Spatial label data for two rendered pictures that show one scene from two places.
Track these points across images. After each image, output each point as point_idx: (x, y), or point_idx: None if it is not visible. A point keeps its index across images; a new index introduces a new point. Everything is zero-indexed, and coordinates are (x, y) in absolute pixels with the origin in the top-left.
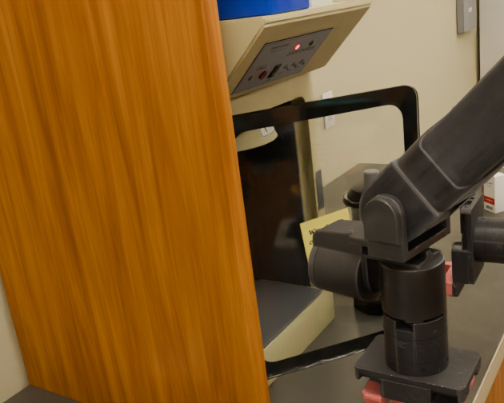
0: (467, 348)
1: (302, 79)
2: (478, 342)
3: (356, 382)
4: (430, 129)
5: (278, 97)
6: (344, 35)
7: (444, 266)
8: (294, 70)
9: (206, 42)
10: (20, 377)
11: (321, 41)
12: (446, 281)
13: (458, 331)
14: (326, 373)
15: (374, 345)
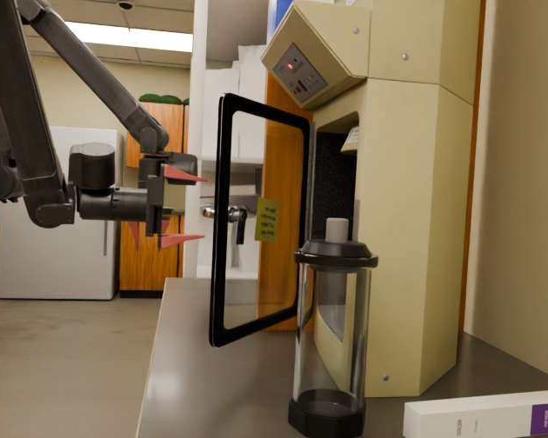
0: (176, 395)
1: (358, 92)
2: (166, 402)
3: (251, 359)
4: (142, 105)
5: (342, 109)
6: (316, 42)
7: (138, 162)
8: (318, 83)
9: (265, 74)
10: (471, 326)
11: (300, 56)
12: (166, 234)
13: (197, 409)
14: (283, 360)
15: (170, 208)
